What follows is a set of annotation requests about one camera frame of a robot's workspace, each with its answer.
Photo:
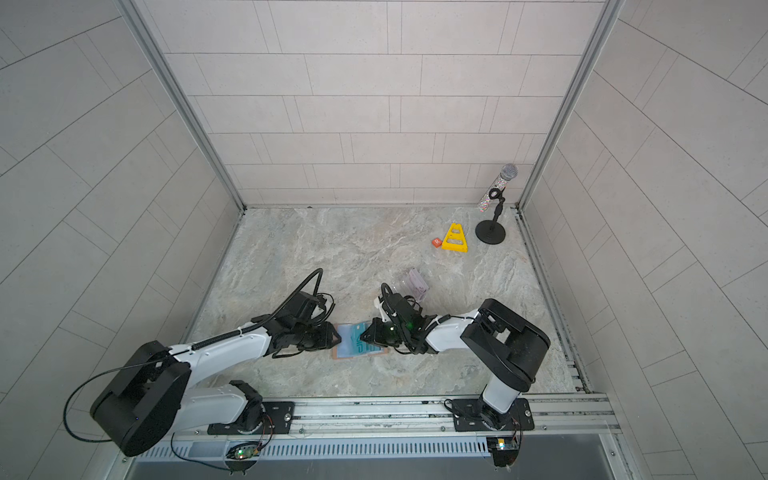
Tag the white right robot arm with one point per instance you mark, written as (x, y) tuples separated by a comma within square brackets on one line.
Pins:
[(511, 348)]

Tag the aluminium corner post right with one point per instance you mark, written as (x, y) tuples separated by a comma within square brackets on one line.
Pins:
[(605, 22)]

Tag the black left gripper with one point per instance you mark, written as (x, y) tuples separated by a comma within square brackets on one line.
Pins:
[(329, 339)]

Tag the right circuit board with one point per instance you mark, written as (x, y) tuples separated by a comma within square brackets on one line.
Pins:
[(504, 451)]

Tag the aluminium corner post left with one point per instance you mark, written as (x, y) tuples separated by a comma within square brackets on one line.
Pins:
[(155, 57)]

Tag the black microphone stand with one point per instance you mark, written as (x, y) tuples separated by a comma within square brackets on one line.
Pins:
[(491, 232)]

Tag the glittery silver microphone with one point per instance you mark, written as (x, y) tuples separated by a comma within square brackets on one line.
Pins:
[(507, 173)]

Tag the pink leather card holder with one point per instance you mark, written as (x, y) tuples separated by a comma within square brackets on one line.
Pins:
[(364, 349)]

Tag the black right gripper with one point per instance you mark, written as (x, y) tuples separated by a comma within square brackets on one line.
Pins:
[(375, 330)]

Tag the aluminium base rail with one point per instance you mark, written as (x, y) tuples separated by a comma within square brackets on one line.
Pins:
[(426, 416)]

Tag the left green circuit board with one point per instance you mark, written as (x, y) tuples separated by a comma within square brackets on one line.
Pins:
[(244, 451)]

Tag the yellow triangular cone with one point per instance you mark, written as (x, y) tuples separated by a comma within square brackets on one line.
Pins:
[(455, 239)]

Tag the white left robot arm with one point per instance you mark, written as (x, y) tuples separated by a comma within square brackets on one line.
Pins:
[(160, 392)]

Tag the aluminium corner post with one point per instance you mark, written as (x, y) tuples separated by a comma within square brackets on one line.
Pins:
[(155, 57), (605, 22)]

